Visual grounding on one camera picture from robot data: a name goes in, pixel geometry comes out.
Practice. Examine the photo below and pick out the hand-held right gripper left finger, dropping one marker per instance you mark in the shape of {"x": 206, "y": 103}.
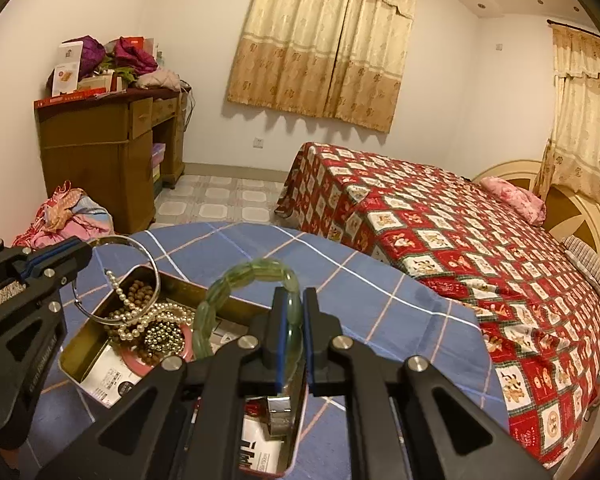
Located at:
{"x": 280, "y": 340}

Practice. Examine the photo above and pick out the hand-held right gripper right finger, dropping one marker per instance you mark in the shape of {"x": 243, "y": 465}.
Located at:
{"x": 306, "y": 350}

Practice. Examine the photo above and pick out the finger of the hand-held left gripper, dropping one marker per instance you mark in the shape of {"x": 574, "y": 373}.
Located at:
{"x": 2, "y": 260}
{"x": 50, "y": 270}

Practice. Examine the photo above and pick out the pink tin box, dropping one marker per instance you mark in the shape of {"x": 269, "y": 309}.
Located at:
{"x": 87, "y": 350}

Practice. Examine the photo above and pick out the thin silver bangle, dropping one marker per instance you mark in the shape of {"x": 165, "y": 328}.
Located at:
{"x": 150, "y": 260}

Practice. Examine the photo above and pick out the pink cloth bundle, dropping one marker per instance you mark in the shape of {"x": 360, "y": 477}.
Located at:
{"x": 65, "y": 215}

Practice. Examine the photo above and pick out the silver wrist watch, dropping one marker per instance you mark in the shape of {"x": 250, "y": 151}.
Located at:
{"x": 280, "y": 410}

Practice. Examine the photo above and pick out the brown wooden desk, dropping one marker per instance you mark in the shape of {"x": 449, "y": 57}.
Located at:
{"x": 95, "y": 160}

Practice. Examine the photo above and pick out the printed paper booklet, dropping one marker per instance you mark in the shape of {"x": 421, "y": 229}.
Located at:
{"x": 105, "y": 380}

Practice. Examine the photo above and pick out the pink bangle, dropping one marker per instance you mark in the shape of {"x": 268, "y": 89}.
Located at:
{"x": 132, "y": 363}

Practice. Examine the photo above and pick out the stacked storage boxes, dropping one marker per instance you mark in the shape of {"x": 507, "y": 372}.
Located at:
{"x": 158, "y": 167}

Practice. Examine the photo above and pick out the bed with red patterned cover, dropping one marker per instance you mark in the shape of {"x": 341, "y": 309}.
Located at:
{"x": 455, "y": 260}

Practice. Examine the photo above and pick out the flat red box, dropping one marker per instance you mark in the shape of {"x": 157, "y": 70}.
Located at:
{"x": 70, "y": 97}

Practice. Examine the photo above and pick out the white carton box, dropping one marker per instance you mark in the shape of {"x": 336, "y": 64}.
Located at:
{"x": 66, "y": 67}

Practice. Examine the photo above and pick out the pale pink folded garment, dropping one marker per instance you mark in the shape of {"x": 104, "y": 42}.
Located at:
{"x": 157, "y": 80}

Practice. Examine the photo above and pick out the purple cloth bag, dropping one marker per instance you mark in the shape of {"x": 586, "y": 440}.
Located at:
{"x": 92, "y": 55}

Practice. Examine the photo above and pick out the magenta cloth bag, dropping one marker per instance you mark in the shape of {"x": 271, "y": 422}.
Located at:
{"x": 135, "y": 55}

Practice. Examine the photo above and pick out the pink pillow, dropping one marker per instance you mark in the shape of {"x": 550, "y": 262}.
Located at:
{"x": 512, "y": 200}

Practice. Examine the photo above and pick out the striped grey pillow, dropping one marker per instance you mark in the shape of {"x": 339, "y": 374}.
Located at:
{"x": 587, "y": 265}

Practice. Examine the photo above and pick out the cream wooden headboard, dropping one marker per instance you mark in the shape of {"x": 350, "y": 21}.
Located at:
{"x": 575, "y": 220}

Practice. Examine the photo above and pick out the wide beige patterned curtain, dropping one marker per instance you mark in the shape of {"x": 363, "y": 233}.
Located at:
{"x": 325, "y": 40}

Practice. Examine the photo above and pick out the narrow beige patterned curtain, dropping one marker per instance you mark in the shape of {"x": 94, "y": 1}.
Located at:
{"x": 585, "y": 125}

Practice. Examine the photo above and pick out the dark curtain rod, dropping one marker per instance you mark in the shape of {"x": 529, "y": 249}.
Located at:
{"x": 580, "y": 28}

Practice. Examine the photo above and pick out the white wall outlet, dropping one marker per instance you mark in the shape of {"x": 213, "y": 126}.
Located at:
{"x": 257, "y": 142}

